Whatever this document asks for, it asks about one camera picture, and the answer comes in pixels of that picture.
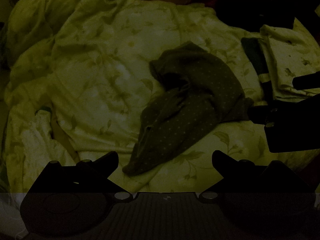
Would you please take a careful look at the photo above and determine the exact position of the floral print duvet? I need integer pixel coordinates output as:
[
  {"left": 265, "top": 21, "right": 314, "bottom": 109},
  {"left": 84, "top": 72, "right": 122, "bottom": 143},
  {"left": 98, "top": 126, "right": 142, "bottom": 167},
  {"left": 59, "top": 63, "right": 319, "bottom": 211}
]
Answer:
[{"left": 1, "top": 0, "right": 319, "bottom": 193}]

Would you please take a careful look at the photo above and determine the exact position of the dark polka dot garment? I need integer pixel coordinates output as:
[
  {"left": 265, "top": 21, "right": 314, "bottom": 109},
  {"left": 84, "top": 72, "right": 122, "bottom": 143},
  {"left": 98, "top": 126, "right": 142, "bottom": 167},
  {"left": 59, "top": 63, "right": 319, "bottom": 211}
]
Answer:
[{"left": 123, "top": 42, "right": 254, "bottom": 176}]

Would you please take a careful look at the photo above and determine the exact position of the folded light patterned garment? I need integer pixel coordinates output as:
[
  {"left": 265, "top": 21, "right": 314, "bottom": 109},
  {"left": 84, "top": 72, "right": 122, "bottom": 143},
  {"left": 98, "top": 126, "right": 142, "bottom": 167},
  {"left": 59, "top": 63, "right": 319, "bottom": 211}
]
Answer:
[{"left": 259, "top": 20, "right": 319, "bottom": 102}]

